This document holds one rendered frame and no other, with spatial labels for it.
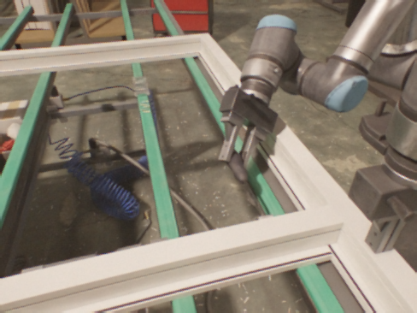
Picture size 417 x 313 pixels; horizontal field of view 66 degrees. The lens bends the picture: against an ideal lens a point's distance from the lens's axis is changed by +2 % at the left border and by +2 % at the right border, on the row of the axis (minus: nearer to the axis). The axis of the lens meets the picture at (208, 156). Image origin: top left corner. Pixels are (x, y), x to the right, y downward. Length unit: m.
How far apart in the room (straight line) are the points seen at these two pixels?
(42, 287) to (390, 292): 0.49
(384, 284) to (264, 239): 0.18
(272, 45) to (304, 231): 0.40
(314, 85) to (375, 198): 0.41
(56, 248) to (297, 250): 1.45
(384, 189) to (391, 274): 0.16
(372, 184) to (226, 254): 0.24
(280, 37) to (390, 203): 0.46
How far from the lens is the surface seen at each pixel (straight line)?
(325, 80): 0.79
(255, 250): 0.55
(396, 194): 0.45
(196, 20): 4.12
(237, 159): 0.68
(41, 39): 4.64
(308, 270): 0.61
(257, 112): 0.72
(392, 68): 1.27
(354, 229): 0.59
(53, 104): 1.82
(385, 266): 0.56
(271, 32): 0.77
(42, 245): 1.91
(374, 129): 0.48
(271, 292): 1.57
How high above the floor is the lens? 1.36
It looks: 38 degrees down
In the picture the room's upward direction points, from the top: 1 degrees counter-clockwise
